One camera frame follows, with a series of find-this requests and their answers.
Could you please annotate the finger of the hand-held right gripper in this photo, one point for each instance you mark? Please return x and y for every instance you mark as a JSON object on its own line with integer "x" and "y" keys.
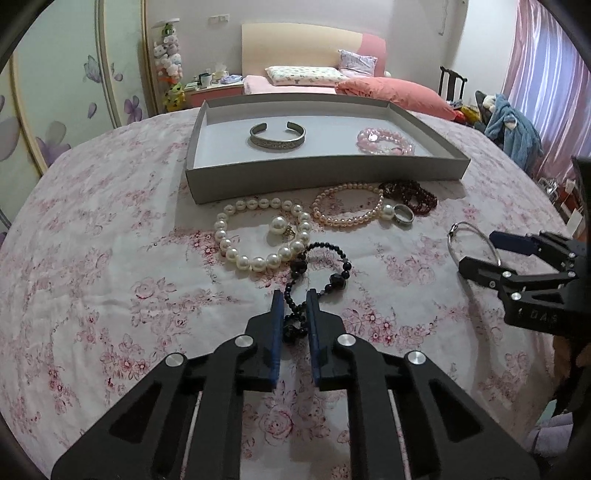
{"x": 485, "y": 272}
{"x": 510, "y": 242}

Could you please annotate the pink nightstand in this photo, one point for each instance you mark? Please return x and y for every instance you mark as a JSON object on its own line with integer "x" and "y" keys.
{"x": 217, "y": 94}

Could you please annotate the folded pink quilt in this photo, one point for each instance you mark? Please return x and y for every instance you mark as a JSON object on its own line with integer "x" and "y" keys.
{"x": 397, "y": 92}

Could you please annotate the lavender pillow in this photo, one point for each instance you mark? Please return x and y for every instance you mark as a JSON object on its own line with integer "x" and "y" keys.
{"x": 356, "y": 62}

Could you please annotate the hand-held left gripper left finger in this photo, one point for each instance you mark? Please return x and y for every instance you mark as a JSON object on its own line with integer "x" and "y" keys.
{"x": 277, "y": 323}

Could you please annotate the grey cardboard tray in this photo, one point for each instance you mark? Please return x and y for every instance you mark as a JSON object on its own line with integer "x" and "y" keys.
{"x": 323, "y": 181}

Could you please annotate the dark grey plush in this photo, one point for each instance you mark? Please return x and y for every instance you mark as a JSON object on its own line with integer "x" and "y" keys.
{"x": 485, "y": 102}

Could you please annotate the ceramic mug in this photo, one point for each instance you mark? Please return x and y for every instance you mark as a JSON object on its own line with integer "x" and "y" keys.
{"x": 206, "y": 80}

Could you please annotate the blue fleece robe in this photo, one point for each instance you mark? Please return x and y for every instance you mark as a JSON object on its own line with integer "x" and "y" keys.
{"x": 512, "y": 124}

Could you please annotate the purple clothing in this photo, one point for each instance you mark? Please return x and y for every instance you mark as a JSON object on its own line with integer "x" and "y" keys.
{"x": 551, "y": 436}

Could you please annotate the pink bed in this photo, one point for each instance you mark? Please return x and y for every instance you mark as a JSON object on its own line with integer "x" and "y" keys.
{"x": 257, "y": 85}

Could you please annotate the white wall socket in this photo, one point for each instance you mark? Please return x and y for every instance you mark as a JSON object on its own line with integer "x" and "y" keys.
{"x": 218, "y": 19}

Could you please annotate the pink curtain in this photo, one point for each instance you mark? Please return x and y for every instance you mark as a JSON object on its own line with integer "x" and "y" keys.
{"x": 545, "y": 69}

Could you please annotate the light blue cloth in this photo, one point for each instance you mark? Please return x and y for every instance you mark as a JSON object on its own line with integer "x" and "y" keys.
{"x": 231, "y": 79}

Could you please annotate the cream and pink headboard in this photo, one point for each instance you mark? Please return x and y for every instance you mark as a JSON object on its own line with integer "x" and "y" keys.
{"x": 300, "y": 46}

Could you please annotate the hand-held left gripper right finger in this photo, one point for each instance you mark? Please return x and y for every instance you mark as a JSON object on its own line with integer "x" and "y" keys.
{"x": 314, "y": 323}

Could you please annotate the white patterned pillow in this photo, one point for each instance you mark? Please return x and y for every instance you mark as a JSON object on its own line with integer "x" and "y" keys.
{"x": 304, "y": 76}

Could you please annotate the thin silver bangle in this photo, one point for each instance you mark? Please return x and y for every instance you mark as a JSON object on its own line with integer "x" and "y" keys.
{"x": 454, "y": 228}

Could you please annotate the flower print sliding wardrobe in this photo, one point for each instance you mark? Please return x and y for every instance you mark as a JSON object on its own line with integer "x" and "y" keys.
{"x": 69, "y": 92}

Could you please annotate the dark wooden chair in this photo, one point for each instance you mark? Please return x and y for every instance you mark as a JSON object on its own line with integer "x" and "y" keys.
{"x": 452, "y": 83}

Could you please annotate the tissue box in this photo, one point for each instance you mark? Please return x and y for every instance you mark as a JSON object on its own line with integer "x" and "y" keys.
{"x": 220, "y": 70}

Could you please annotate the plush toy tower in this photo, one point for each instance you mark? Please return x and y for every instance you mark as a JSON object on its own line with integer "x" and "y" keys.
{"x": 168, "y": 50}

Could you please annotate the colourful toy pile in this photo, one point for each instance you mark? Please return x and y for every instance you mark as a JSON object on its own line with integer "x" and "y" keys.
{"x": 468, "y": 112}

